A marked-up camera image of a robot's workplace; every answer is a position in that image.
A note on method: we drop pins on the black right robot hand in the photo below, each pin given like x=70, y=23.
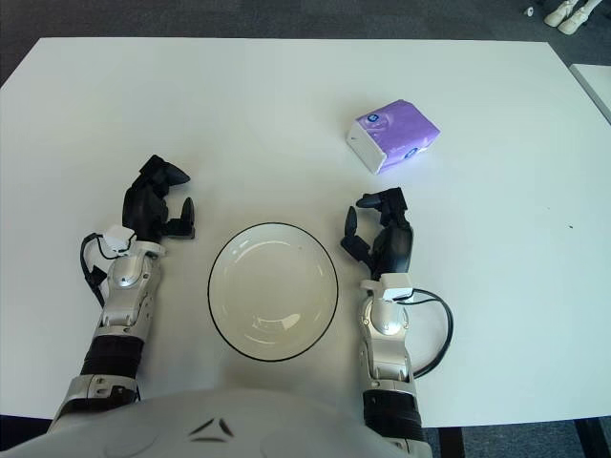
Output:
x=396, y=243

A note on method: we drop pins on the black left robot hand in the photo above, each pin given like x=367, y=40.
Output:
x=143, y=210

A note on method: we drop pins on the purple tissue paper pack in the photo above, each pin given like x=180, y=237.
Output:
x=396, y=129

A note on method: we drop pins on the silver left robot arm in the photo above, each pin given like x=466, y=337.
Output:
x=126, y=286

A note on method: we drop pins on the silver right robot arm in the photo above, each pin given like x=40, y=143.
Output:
x=386, y=324

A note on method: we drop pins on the white plate with black rim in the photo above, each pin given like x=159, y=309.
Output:
x=272, y=286

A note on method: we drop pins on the black table leg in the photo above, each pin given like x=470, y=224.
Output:
x=451, y=443
x=588, y=441

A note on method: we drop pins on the grey robot torso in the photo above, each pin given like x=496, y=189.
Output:
x=215, y=429

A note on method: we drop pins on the white side table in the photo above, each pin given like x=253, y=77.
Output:
x=599, y=81

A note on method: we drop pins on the white robot foot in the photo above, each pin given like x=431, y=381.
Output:
x=580, y=19
x=561, y=14

